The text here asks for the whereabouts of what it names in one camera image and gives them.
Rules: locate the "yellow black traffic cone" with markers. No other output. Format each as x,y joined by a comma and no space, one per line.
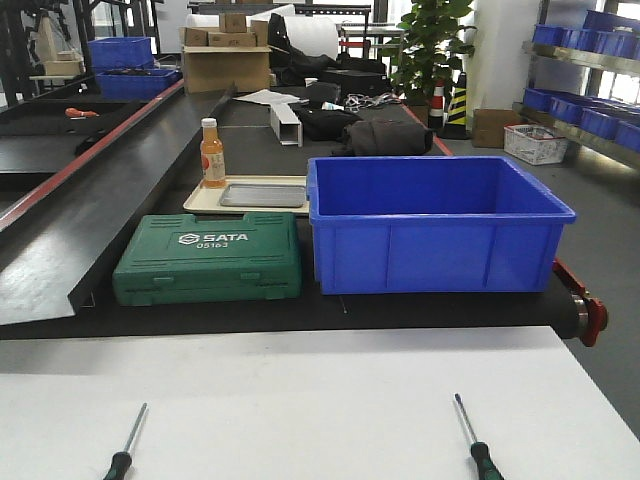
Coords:
455,127

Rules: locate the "green black screwdriver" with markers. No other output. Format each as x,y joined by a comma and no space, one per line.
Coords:
121,461
479,451

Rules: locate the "grey metal tray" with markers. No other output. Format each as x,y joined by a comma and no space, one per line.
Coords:
263,195

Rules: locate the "red conveyor end bracket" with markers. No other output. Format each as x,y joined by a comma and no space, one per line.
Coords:
593,315

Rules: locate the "black bag on table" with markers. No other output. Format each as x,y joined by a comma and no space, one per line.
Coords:
324,125

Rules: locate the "metal shelf rack with bins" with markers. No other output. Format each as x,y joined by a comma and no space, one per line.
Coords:
593,65

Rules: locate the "white square tube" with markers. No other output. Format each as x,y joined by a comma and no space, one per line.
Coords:
286,125

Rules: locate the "large open cardboard box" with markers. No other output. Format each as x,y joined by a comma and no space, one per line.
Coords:
208,68

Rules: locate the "green potted plant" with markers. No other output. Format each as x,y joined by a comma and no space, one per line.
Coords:
430,49

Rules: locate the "dark grey folded cloth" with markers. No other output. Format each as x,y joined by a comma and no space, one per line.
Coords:
380,137

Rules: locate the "brown cardboard box on floor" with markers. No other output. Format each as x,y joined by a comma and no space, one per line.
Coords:
488,127

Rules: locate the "red white traffic cone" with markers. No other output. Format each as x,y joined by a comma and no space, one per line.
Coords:
436,112

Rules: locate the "blue bin on left table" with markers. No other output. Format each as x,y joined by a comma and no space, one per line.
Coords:
136,84

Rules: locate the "orange juice bottle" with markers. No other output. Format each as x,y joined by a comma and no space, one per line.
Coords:
212,155

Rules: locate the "large blue plastic bin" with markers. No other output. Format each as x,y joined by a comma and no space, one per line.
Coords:
431,224

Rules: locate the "white plastic basket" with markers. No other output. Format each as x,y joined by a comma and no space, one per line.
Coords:
534,144

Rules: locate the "green SATA tool case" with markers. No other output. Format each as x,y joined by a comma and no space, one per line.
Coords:
185,259

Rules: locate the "beige plastic tray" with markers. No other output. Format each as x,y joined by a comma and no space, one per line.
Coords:
204,200

